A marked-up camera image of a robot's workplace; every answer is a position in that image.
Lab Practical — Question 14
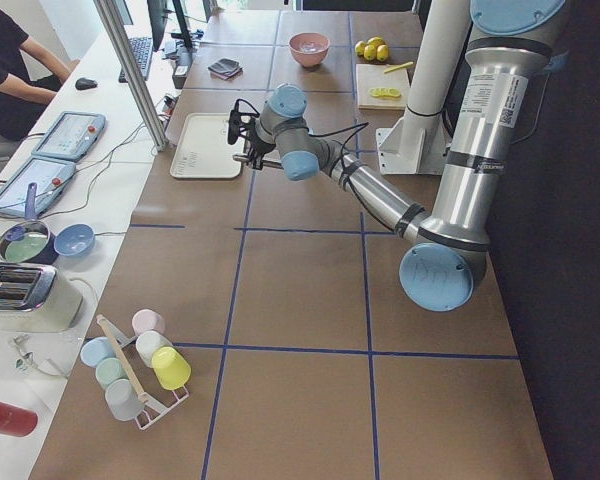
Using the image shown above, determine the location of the saucepan with blue handle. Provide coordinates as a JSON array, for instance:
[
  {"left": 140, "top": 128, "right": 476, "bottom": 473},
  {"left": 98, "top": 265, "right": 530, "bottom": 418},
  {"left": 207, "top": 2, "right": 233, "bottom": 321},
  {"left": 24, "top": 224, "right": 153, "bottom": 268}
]
[{"left": 0, "top": 182, "right": 58, "bottom": 265}]

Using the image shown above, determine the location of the cream bear serving tray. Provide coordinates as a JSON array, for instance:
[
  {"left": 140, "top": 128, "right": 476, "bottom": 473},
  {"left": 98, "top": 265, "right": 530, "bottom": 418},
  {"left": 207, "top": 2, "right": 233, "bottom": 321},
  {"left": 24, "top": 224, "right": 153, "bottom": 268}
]
[{"left": 170, "top": 113, "right": 244, "bottom": 180}]

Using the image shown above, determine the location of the blue cup in rack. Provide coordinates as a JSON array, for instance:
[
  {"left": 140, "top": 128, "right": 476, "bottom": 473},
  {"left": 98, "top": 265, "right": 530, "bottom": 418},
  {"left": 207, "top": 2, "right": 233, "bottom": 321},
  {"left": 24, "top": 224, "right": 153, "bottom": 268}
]
[{"left": 80, "top": 336, "right": 116, "bottom": 368}]

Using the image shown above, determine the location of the folded grey cloth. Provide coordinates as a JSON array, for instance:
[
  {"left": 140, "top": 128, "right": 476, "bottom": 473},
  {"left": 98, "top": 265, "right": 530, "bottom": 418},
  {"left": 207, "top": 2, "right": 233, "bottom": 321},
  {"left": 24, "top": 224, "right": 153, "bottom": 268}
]
[{"left": 207, "top": 58, "right": 243, "bottom": 80}]

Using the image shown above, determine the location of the teach pendant tablet far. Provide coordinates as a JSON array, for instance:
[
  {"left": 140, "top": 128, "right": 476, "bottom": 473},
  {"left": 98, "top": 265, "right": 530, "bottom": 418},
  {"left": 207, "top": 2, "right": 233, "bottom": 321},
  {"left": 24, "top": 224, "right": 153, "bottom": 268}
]
[{"left": 32, "top": 111, "right": 106, "bottom": 162}]

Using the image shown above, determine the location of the yellow-green plastic knife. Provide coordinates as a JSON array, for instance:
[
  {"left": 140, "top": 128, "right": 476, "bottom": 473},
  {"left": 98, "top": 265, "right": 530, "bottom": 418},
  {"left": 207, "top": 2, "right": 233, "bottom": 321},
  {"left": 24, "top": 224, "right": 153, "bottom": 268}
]
[{"left": 383, "top": 61, "right": 414, "bottom": 74}]

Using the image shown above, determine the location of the pink object in rack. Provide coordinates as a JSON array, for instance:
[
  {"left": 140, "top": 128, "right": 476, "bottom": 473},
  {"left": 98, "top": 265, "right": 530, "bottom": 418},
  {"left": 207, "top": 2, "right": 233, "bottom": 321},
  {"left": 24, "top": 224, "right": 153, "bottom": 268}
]
[{"left": 131, "top": 308, "right": 166, "bottom": 336}]

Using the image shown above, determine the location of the wooden rack handle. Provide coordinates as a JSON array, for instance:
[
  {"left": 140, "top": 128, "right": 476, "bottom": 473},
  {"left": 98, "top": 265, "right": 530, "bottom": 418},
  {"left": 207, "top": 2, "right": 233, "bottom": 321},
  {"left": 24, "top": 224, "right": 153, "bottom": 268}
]
[{"left": 96, "top": 314, "right": 149, "bottom": 404}]

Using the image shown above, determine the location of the yellow cup in rack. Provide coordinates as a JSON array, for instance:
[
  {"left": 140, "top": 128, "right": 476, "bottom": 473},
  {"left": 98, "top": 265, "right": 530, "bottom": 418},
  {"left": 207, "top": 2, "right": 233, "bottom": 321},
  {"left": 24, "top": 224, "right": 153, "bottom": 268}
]
[{"left": 151, "top": 346, "right": 192, "bottom": 391}]

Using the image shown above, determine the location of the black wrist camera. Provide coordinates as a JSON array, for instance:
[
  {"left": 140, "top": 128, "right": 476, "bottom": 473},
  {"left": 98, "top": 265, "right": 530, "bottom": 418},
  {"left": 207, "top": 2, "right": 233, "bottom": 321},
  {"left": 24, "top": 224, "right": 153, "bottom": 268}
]
[{"left": 227, "top": 109, "right": 243, "bottom": 145}]

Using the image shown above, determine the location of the black keyboard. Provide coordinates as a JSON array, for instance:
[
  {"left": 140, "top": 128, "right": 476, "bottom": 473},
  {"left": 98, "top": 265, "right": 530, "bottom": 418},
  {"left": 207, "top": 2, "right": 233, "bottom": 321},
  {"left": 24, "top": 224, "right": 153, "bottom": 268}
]
[{"left": 128, "top": 37, "right": 153, "bottom": 80}]

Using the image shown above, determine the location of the pink bowl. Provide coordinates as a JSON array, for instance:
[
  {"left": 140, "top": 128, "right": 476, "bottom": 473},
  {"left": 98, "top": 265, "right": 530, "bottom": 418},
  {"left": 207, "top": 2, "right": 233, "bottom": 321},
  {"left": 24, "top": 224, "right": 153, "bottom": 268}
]
[{"left": 288, "top": 32, "right": 330, "bottom": 68}]

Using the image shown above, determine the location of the seated person black shirt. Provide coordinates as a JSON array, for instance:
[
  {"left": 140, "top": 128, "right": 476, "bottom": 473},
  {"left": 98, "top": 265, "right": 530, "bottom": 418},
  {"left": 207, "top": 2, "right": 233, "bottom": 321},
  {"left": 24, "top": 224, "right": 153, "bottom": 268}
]
[{"left": 0, "top": 9, "right": 75, "bottom": 141}]

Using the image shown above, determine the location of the black computer mouse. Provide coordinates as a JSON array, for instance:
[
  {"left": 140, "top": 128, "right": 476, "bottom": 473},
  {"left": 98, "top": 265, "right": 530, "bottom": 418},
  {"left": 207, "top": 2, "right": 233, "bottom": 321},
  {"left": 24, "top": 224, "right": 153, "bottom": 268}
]
[{"left": 75, "top": 77, "right": 98, "bottom": 91}]

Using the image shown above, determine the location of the steel muddler black tip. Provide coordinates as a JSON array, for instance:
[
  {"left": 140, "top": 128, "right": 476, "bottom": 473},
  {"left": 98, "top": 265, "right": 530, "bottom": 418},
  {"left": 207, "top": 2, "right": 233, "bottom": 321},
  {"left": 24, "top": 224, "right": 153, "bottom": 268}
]
[{"left": 232, "top": 153, "right": 282, "bottom": 170}]

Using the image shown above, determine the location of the whole yellow lemon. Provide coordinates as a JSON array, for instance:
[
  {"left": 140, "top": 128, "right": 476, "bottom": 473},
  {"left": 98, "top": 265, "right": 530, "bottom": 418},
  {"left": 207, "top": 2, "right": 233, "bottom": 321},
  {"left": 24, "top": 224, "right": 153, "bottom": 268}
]
[
  {"left": 355, "top": 41, "right": 367, "bottom": 56},
  {"left": 363, "top": 45, "right": 377, "bottom": 61},
  {"left": 367, "top": 36, "right": 385, "bottom": 48},
  {"left": 376, "top": 44, "right": 390, "bottom": 62}
]

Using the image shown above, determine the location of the pile of clear ice cubes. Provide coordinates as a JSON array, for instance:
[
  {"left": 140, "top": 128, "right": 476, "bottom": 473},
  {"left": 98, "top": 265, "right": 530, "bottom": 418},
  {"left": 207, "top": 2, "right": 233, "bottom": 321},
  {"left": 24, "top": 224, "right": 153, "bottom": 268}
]
[{"left": 297, "top": 42, "right": 323, "bottom": 54}]

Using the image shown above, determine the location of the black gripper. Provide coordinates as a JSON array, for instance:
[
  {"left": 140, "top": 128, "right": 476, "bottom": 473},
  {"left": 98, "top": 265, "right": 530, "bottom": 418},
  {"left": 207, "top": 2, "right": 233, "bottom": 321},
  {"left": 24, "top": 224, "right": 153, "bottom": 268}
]
[{"left": 243, "top": 119, "right": 275, "bottom": 170}]

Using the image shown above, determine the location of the aluminium frame post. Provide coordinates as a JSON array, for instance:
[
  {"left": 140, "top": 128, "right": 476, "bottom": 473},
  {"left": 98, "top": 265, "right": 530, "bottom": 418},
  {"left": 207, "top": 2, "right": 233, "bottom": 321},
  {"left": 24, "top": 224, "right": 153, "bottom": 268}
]
[{"left": 94, "top": 0, "right": 167, "bottom": 152}]

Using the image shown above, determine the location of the blue bowl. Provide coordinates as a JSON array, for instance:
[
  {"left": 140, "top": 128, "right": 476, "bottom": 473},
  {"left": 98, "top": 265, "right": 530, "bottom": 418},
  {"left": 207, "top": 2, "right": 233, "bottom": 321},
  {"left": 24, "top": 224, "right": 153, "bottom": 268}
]
[{"left": 54, "top": 224, "right": 95, "bottom": 257}]

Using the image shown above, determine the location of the teach pendant tablet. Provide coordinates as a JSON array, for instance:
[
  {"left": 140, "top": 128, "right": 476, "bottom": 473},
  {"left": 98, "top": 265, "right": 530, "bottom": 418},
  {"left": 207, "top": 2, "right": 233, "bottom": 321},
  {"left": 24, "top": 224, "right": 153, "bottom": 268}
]
[
  {"left": 0, "top": 156, "right": 76, "bottom": 219},
  {"left": 32, "top": 111, "right": 106, "bottom": 162}
]

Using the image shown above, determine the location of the red bottle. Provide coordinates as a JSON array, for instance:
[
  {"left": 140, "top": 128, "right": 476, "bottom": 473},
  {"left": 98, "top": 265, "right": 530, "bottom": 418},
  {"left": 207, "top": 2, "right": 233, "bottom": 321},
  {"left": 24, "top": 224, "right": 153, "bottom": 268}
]
[{"left": 0, "top": 402, "right": 38, "bottom": 437}]

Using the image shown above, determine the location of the teach pendant tablet near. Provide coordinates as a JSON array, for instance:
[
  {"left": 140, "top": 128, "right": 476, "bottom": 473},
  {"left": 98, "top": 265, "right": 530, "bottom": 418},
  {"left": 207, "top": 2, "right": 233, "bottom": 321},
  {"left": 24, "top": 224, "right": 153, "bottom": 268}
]
[{"left": 0, "top": 156, "right": 76, "bottom": 219}]

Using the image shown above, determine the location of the cream toaster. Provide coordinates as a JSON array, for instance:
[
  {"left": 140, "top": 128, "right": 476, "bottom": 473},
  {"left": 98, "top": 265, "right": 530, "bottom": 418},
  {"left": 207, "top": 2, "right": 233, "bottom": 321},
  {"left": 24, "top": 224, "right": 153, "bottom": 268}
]
[{"left": 0, "top": 262, "right": 83, "bottom": 333}]

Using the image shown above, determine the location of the white wire rack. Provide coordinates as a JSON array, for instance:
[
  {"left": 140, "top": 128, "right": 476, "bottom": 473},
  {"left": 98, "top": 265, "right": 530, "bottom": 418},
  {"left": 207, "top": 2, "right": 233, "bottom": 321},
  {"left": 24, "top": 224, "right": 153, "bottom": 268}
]
[{"left": 99, "top": 329, "right": 190, "bottom": 432}]

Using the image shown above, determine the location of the grey cup in rack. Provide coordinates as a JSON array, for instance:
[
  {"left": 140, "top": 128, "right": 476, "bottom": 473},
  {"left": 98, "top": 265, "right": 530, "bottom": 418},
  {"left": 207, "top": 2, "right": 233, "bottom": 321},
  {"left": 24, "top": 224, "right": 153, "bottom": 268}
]
[{"left": 105, "top": 379, "right": 144, "bottom": 421}]

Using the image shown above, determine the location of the green cup in rack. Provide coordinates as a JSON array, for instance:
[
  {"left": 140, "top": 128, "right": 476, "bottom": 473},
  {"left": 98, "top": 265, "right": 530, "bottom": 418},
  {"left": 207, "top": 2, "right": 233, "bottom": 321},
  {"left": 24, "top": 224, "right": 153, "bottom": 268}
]
[{"left": 95, "top": 357, "right": 127, "bottom": 390}]

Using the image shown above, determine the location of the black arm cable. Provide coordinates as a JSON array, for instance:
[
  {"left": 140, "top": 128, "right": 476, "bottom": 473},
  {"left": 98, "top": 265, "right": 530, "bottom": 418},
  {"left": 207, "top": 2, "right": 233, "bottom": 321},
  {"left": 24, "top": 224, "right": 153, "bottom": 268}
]
[{"left": 233, "top": 98, "right": 371, "bottom": 156}]

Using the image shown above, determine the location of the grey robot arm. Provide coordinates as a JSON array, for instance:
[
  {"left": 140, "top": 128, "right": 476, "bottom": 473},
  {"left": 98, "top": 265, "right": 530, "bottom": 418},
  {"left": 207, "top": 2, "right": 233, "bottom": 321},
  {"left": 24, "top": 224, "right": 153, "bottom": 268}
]
[{"left": 228, "top": 1, "right": 571, "bottom": 312}]

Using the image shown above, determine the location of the cream cup in rack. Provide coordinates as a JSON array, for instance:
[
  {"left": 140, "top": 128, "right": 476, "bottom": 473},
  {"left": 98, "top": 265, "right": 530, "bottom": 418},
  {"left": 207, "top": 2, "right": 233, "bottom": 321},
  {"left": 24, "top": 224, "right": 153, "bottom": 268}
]
[{"left": 135, "top": 330, "right": 173, "bottom": 368}]

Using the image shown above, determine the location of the bamboo cutting board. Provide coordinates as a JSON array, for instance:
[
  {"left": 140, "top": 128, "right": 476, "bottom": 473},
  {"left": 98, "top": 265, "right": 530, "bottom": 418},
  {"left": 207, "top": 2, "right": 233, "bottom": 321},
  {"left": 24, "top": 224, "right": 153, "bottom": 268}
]
[{"left": 356, "top": 64, "right": 410, "bottom": 111}]

